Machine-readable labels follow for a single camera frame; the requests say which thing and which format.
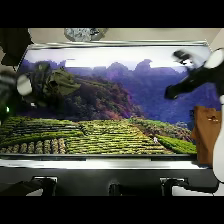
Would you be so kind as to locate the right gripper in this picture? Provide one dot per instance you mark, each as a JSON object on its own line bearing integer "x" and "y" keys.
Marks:
{"x": 178, "y": 89}

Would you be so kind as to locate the brown T-shirt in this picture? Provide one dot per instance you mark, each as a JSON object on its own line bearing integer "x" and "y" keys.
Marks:
{"x": 206, "y": 133}

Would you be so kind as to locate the dark green garment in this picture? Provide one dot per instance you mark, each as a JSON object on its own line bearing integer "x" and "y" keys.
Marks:
{"x": 58, "y": 85}

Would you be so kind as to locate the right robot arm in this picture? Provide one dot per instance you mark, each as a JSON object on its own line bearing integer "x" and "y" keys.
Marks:
{"x": 218, "y": 140}

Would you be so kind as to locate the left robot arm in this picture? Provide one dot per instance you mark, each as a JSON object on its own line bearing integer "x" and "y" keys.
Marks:
{"x": 23, "y": 86}

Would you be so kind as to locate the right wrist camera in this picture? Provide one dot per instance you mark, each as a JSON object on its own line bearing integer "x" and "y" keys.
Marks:
{"x": 183, "y": 56}

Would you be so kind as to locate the silver frame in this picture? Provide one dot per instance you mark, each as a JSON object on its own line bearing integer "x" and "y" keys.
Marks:
{"x": 100, "y": 164}

